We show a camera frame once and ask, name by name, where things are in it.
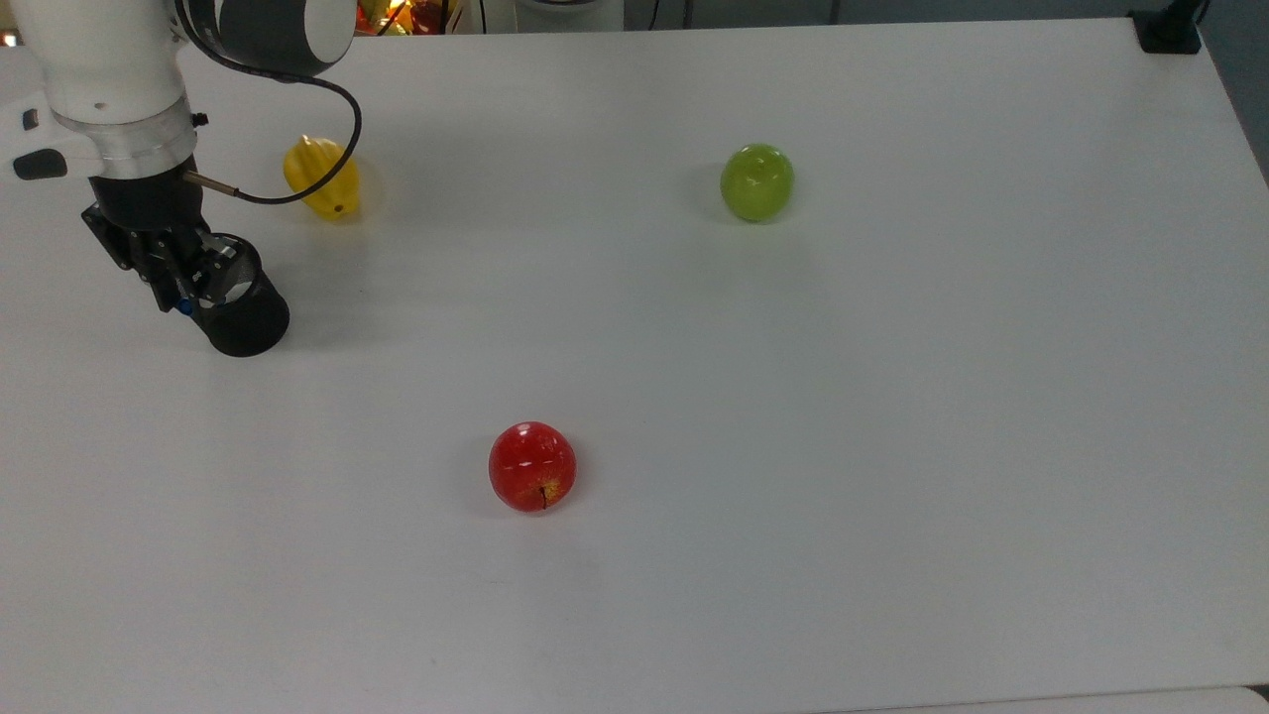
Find green apple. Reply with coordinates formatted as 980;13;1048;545
720;143;796;224

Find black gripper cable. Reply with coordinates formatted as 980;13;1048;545
176;0;364;206

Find yellow starfruit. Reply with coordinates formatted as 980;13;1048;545
283;135;362;223

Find yellow orange toy fruits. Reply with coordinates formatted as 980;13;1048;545
357;0;467;37

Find black mesh pen cup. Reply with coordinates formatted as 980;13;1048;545
193;233;291;359

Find black clamp mount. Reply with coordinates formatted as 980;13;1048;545
1130;0;1212;56

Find red apple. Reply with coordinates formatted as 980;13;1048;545
488;421;578;514

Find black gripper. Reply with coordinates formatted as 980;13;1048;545
81;159;244;316

